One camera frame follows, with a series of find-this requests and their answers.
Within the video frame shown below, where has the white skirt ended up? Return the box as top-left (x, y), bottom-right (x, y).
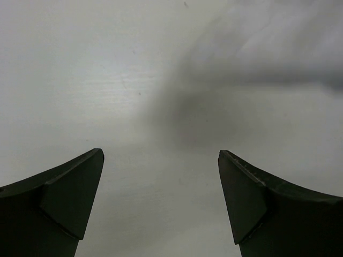
top-left (175, 1), bottom-right (342, 91)

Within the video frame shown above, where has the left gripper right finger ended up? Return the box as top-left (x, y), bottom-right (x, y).
top-left (218, 150), bottom-right (342, 257)

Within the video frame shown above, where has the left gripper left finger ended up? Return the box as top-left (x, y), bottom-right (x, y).
top-left (1, 148), bottom-right (104, 256)

